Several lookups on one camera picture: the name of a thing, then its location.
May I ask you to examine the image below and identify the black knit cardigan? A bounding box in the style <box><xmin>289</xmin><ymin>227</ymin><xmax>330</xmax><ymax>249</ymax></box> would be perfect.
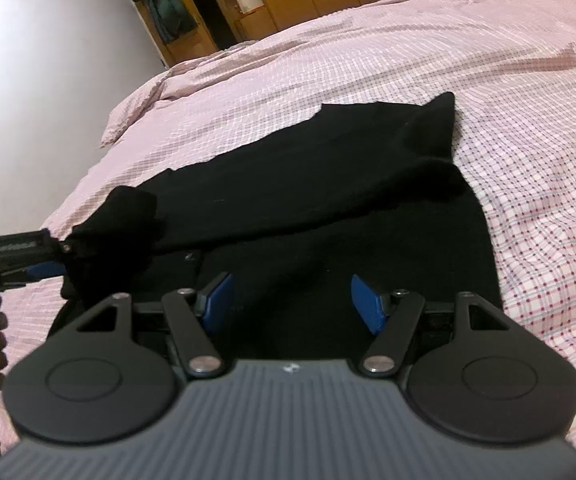
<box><xmin>53</xmin><ymin>93</ymin><xmax>502</xmax><ymax>359</ymax></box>

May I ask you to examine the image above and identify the pink checked bed duvet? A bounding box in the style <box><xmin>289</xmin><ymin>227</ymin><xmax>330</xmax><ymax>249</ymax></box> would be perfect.
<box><xmin>0</xmin><ymin>0</ymin><xmax>576</xmax><ymax>466</ymax></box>

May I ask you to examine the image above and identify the dark jacket in wardrobe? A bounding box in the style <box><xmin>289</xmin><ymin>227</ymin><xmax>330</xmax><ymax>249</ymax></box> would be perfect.
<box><xmin>133</xmin><ymin>0</ymin><xmax>197</xmax><ymax>44</ymax></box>

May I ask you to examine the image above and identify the white box on shelf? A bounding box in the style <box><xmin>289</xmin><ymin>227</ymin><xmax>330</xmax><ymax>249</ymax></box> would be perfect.
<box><xmin>236</xmin><ymin>0</ymin><xmax>264</xmax><ymax>15</ymax></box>

